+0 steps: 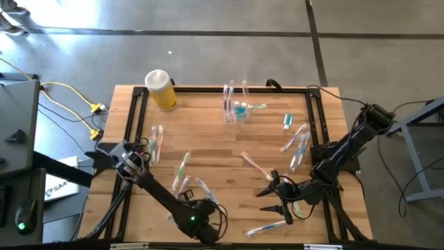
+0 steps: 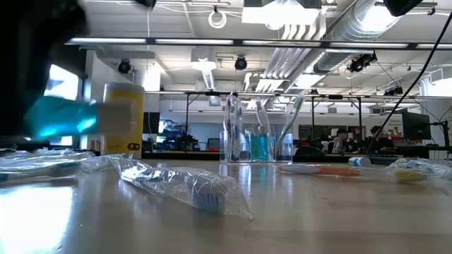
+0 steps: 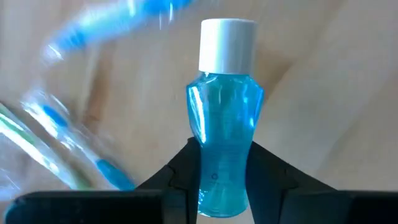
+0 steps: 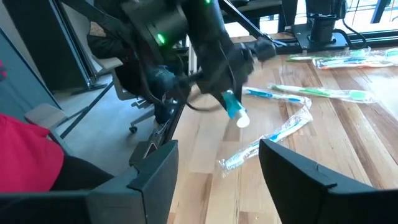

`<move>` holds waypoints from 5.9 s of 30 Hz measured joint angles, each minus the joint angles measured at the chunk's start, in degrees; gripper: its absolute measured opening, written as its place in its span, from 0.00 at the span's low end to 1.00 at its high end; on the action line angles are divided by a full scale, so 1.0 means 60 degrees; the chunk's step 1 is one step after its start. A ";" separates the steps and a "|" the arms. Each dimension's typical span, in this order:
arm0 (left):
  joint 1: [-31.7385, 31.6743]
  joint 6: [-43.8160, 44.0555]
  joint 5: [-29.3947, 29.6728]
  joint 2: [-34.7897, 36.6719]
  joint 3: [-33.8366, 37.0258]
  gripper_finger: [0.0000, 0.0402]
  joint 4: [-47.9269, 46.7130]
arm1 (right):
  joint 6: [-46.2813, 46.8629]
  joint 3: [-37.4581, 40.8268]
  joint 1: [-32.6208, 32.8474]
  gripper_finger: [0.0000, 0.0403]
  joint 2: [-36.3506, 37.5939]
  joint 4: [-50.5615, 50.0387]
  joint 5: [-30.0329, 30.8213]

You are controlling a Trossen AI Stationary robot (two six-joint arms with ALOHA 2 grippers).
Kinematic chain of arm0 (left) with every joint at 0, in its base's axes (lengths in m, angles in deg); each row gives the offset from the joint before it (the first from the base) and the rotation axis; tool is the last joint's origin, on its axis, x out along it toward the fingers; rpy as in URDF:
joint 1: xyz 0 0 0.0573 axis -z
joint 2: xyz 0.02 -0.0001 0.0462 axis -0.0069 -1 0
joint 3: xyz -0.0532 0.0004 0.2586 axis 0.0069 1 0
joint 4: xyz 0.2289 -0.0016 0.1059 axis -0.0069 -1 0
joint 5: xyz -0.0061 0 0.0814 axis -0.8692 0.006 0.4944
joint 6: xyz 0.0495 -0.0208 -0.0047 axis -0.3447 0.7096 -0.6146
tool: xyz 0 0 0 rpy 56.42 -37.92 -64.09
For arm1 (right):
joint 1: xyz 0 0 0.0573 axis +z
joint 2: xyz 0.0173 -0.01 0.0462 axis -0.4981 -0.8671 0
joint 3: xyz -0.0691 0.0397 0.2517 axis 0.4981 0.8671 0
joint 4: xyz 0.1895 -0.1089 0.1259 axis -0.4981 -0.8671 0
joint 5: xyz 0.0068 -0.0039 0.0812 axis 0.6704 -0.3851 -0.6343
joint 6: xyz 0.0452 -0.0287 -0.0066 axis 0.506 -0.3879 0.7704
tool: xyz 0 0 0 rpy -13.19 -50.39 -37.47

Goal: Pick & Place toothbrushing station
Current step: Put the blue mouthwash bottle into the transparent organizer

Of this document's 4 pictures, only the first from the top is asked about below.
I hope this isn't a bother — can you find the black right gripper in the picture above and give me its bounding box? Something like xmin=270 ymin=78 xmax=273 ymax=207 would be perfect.
xmin=255 ymin=169 xmax=323 ymax=226

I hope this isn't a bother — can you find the black floor cable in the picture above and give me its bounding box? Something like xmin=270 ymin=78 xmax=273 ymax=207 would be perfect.
xmin=376 ymin=137 xmax=444 ymax=219

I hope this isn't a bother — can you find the yellow wipes canister white lid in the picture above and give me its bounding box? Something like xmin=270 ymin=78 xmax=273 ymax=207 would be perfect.
xmin=144 ymin=69 xmax=178 ymax=113

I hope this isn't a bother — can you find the white aluminium bar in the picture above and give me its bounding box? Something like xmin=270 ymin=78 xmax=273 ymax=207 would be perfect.
xmin=303 ymin=243 xmax=343 ymax=250
xmin=110 ymin=242 xmax=150 ymax=250

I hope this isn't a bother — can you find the grey desk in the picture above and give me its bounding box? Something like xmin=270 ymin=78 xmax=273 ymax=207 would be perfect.
xmin=0 ymin=72 xmax=42 ymax=178

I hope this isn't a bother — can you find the dark desk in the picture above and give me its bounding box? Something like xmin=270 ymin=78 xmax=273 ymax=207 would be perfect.
xmin=0 ymin=168 xmax=46 ymax=246

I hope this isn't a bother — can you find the black strap loop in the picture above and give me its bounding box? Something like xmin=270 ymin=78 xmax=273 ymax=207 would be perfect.
xmin=265 ymin=78 xmax=284 ymax=92

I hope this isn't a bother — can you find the black strut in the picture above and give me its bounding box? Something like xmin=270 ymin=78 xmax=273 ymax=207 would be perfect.
xmin=33 ymin=150 xmax=95 ymax=189

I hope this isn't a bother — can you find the white printed box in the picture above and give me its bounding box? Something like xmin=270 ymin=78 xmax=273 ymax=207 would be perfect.
xmin=44 ymin=155 xmax=81 ymax=203

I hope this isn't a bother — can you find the long black arm cable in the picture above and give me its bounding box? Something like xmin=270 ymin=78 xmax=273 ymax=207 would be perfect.
xmin=307 ymin=84 xmax=369 ymax=108

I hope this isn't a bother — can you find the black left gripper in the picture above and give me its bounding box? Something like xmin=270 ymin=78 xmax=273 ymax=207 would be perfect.
xmin=178 ymin=189 xmax=216 ymax=213

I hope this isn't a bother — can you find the grey metal stand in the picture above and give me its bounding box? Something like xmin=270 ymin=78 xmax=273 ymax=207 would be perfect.
xmin=386 ymin=96 xmax=444 ymax=205

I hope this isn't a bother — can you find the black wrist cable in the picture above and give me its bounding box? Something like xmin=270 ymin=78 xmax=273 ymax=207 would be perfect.
xmin=275 ymin=175 xmax=345 ymax=222
xmin=203 ymin=200 xmax=229 ymax=241

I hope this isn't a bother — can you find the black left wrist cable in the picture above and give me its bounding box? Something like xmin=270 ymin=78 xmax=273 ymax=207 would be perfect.
xmin=203 ymin=200 xmax=229 ymax=241

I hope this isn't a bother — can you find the person's shoe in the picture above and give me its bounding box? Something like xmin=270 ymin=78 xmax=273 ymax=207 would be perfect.
xmin=0 ymin=0 xmax=31 ymax=17
xmin=0 ymin=20 xmax=28 ymax=37

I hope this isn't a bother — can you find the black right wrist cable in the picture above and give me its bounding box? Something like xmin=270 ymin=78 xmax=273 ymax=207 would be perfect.
xmin=275 ymin=175 xmax=345 ymax=222

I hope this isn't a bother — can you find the purple white toothbrush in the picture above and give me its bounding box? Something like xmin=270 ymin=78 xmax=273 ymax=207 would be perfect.
xmin=279 ymin=123 xmax=309 ymax=154

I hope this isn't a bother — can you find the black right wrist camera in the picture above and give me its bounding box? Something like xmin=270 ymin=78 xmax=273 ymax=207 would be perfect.
xmin=281 ymin=183 xmax=296 ymax=201

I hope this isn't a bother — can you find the black aluminium table frame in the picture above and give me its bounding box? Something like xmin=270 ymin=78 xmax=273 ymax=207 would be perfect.
xmin=78 ymin=85 xmax=374 ymax=244

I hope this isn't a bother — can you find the black computer mouse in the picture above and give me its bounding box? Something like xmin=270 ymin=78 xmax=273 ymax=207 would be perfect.
xmin=14 ymin=199 xmax=37 ymax=236

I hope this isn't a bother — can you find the yellow cable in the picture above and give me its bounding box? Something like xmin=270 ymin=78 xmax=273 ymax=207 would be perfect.
xmin=40 ymin=81 xmax=105 ymax=114
xmin=0 ymin=57 xmax=103 ymax=141

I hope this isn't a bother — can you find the black triangular object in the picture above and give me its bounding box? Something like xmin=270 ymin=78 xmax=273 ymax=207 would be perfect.
xmin=3 ymin=128 xmax=26 ymax=144

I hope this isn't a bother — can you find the green white toothbrush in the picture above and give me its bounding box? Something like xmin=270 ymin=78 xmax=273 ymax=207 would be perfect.
xmin=171 ymin=151 xmax=192 ymax=193

